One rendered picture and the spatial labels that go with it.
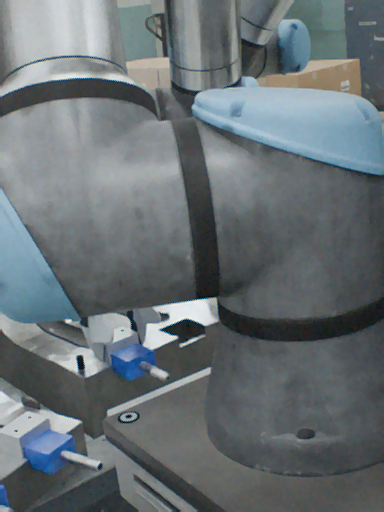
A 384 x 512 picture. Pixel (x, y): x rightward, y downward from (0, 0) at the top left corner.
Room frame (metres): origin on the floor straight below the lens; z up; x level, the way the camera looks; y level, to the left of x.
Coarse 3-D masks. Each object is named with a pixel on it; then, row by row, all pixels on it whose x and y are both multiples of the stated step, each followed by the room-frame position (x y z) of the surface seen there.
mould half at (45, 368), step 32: (0, 320) 1.12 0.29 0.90; (64, 320) 1.13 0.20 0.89; (128, 320) 1.09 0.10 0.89; (0, 352) 1.12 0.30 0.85; (32, 352) 1.02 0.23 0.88; (64, 352) 1.00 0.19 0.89; (160, 352) 0.98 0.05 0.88; (192, 352) 1.01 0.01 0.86; (32, 384) 1.04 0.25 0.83; (64, 384) 0.96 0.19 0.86; (96, 384) 0.92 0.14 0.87; (128, 384) 0.95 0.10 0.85; (160, 384) 0.98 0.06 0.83; (64, 416) 0.97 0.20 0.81; (96, 416) 0.92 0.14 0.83
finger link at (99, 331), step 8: (88, 320) 0.94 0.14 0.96; (96, 320) 0.93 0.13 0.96; (104, 320) 0.92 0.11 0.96; (88, 328) 0.93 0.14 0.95; (96, 328) 0.93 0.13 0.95; (104, 328) 0.92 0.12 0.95; (112, 328) 0.91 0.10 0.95; (88, 336) 0.94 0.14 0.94; (96, 336) 0.93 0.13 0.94; (104, 336) 0.92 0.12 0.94; (112, 336) 0.90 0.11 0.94; (96, 344) 0.94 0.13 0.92; (96, 352) 0.94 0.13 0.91; (104, 352) 0.95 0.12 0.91; (104, 360) 0.94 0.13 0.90
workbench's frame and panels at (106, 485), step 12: (96, 480) 0.83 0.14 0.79; (108, 480) 0.84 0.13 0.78; (72, 492) 0.81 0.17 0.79; (84, 492) 0.82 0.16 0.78; (96, 492) 0.83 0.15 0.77; (108, 492) 0.84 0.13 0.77; (48, 504) 0.79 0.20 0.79; (60, 504) 0.80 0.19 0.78; (72, 504) 0.81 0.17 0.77; (84, 504) 0.82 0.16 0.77; (96, 504) 0.88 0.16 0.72; (108, 504) 0.89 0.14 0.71; (120, 504) 0.90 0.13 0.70
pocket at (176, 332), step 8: (184, 320) 1.07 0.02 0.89; (192, 320) 1.06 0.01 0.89; (168, 328) 1.05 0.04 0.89; (176, 328) 1.06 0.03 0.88; (184, 328) 1.07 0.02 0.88; (192, 328) 1.06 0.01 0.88; (200, 328) 1.04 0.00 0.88; (176, 336) 1.06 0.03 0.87; (184, 336) 1.06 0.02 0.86; (192, 336) 1.06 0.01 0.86; (200, 336) 1.03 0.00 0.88; (184, 344) 1.01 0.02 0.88
